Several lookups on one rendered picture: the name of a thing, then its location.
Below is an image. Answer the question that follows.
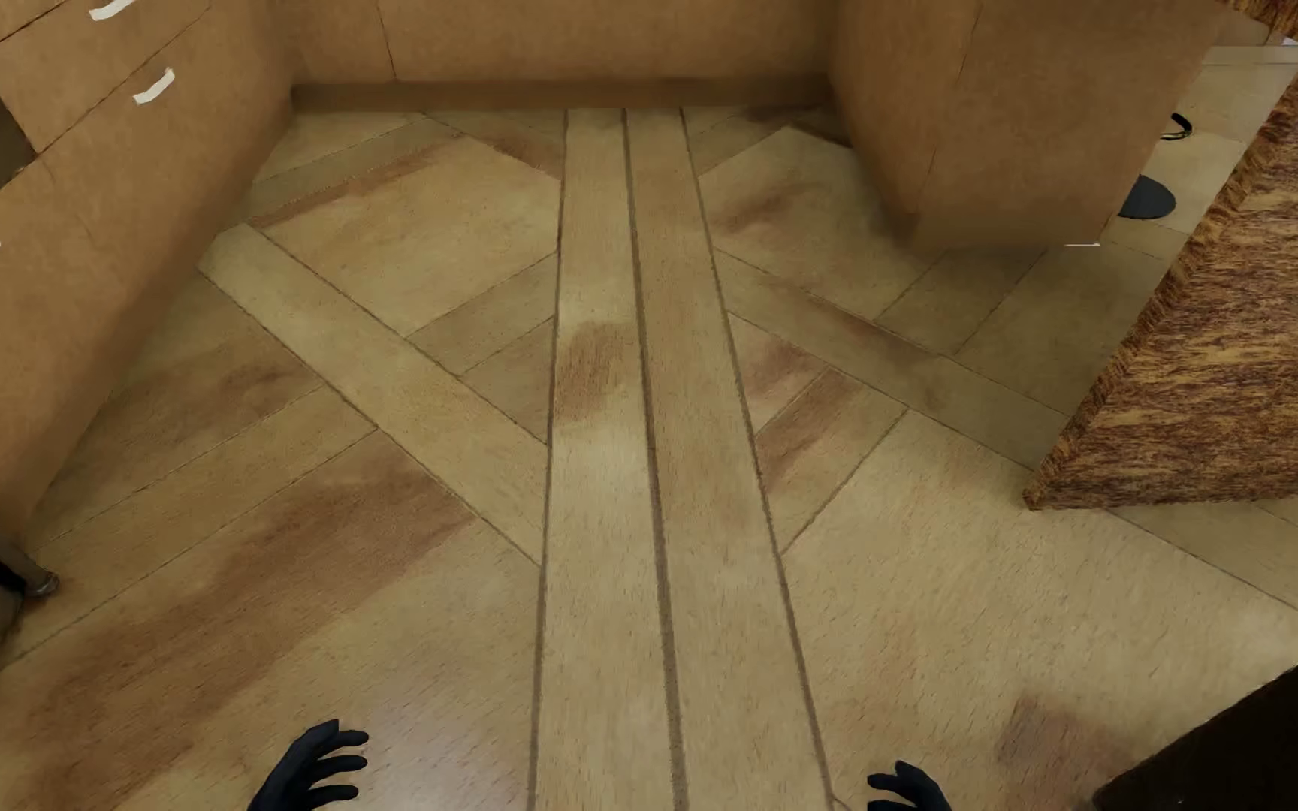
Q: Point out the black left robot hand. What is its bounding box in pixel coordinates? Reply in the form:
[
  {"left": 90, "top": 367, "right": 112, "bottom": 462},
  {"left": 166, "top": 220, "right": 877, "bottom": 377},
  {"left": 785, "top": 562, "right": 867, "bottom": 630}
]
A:
[{"left": 248, "top": 719, "right": 371, "bottom": 811}]

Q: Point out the tan wooden island cabinet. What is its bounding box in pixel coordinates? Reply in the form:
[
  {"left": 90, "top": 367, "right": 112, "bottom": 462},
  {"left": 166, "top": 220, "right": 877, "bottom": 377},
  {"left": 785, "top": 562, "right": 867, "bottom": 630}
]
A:
[{"left": 826, "top": 0, "right": 1232, "bottom": 252}]

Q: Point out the black round stool base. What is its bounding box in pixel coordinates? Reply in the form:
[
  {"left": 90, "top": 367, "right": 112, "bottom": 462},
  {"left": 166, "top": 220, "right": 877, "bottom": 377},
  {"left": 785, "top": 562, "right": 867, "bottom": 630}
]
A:
[{"left": 1118, "top": 174, "right": 1178, "bottom": 221}]

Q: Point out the dark brown cabinet corner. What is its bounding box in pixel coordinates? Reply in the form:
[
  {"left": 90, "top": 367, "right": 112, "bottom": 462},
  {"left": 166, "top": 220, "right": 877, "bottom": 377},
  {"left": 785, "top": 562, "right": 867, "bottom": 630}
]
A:
[{"left": 1091, "top": 623, "right": 1298, "bottom": 811}]

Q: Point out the tan wooden drawer cabinet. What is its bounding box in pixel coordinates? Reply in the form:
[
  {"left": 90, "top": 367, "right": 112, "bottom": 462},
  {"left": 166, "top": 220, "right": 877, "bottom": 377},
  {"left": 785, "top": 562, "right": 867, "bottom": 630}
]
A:
[{"left": 0, "top": 0, "right": 294, "bottom": 534}]

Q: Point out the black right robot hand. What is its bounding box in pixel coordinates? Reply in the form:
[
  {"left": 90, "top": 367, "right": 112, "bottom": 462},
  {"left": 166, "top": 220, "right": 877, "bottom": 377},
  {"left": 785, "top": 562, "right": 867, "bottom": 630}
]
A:
[{"left": 866, "top": 760, "right": 953, "bottom": 811}]

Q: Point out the brown granite countertop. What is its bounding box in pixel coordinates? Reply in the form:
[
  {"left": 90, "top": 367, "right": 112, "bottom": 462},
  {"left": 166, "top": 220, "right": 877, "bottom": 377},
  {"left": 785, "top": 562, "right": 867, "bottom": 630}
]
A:
[{"left": 1024, "top": 0, "right": 1298, "bottom": 511}]

